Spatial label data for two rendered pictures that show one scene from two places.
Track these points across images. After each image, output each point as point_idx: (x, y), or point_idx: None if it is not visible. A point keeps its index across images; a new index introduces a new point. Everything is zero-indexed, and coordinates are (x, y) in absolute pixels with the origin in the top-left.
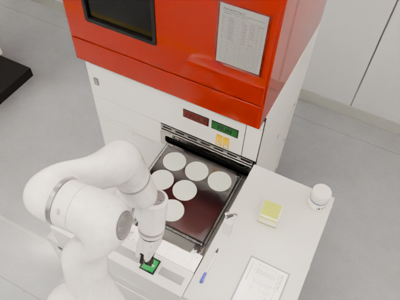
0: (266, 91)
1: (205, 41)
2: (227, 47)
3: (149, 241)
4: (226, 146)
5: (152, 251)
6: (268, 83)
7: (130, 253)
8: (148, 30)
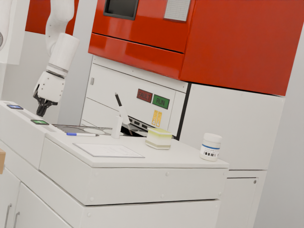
0: (188, 36)
1: (161, 4)
2: (171, 3)
3: (49, 72)
4: (158, 124)
5: (46, 87)
6: (191, 28)
7: (31, 118)
8: (133, 10)
